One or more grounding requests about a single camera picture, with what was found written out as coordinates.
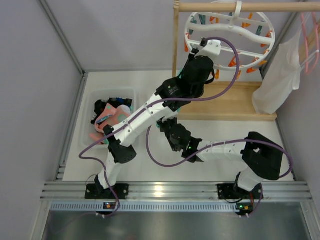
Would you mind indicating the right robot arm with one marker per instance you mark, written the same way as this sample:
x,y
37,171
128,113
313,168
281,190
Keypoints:
x,y
263,158

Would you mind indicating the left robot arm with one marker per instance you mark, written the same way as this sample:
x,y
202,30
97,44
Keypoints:
x,y
162,108

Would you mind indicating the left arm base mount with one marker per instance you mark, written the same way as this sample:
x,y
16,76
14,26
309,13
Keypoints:
x,y
121,190

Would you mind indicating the white cloth garment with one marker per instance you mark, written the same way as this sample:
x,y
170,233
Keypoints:
x,y
282,77

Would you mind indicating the teal sock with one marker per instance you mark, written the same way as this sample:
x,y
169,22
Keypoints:
x,y
172,88

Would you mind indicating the white round clip hanger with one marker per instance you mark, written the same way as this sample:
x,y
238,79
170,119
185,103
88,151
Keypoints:
x,y
246,38

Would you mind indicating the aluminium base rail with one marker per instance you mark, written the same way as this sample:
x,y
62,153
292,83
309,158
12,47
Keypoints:
x,y
273,191

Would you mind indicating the wooden clothes rack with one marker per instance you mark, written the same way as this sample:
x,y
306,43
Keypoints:
x,y
235,104

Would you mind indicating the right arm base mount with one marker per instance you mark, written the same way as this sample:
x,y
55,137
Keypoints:
x,y
226,191

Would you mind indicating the grey slotted cable duct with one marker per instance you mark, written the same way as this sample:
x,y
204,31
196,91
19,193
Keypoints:
x,y
126,206

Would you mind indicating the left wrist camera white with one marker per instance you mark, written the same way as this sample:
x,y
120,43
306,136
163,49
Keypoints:
x,y
210,49

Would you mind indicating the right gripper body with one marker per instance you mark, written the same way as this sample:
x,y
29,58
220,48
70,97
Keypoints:
x,y
163,122

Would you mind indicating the pink sock front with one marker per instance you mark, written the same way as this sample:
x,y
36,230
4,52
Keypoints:
x,y
97,136

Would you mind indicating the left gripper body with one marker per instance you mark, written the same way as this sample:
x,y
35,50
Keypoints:
x,y
191,58

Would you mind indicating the pink clothes hanger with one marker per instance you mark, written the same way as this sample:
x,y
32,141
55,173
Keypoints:
x,y
309,51

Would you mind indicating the pink sock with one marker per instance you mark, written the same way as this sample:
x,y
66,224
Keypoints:
x,y
111,116
97,136

